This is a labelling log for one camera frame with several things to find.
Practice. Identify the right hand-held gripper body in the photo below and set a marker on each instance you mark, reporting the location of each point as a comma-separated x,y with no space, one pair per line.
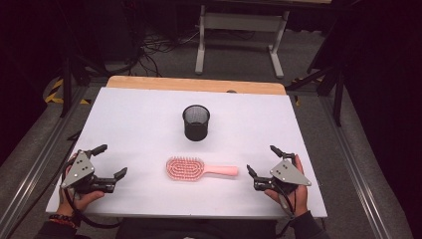
288,174

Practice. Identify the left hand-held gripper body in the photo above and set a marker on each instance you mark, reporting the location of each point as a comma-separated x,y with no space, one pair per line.
79,171

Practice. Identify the pink hairbrush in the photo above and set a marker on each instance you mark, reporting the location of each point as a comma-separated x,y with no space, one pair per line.
185,168

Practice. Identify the black mesh pen cup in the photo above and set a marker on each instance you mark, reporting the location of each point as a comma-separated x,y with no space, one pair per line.
195,131

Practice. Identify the person's right hand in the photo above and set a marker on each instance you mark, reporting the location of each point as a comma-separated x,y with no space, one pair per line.
300,199

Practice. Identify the person's left hand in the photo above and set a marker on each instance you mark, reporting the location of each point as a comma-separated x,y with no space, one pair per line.
84,199

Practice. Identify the white table cover board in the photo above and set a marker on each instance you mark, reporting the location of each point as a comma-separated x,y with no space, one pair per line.
139,132

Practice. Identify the yellow black floor tape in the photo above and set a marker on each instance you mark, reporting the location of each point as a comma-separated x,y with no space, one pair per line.
54,94
297,99

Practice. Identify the black metal stand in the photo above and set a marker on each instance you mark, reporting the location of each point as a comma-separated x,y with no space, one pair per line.
338,99
66,89

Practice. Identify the person's dark lap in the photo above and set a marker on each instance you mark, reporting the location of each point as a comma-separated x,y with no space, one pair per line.
199,230

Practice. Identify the white-legged desk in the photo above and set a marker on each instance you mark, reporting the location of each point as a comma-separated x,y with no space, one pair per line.
244,21

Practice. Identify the aluminium floor rail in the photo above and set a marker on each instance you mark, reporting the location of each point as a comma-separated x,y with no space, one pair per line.
40,156
351,159

